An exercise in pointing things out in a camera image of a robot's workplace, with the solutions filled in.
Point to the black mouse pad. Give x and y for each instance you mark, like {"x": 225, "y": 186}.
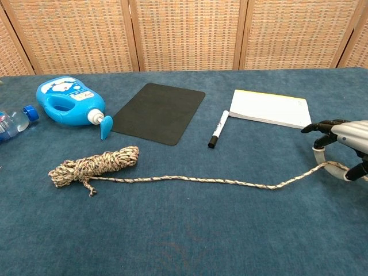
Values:
{"x": 158, "y": 115}

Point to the white black-capped marker pen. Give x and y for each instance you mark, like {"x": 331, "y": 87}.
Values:
{"x": 218, "y": 129}

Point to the woven wooden folding screen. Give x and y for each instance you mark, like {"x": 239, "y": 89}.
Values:
{"x": 184, "y": 34}

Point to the blue detergent pump bottle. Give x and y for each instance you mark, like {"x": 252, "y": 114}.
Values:
{"x": 86, "y": 106}

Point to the clear blue-capped water bottle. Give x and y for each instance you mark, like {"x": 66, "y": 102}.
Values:
{"x": 14, "y": 123}

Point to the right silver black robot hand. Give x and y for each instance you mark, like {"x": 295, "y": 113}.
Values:
{"x": 350, "y": 135}

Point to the white notepad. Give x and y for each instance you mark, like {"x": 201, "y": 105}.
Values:
{"x": 270, "y": 109}

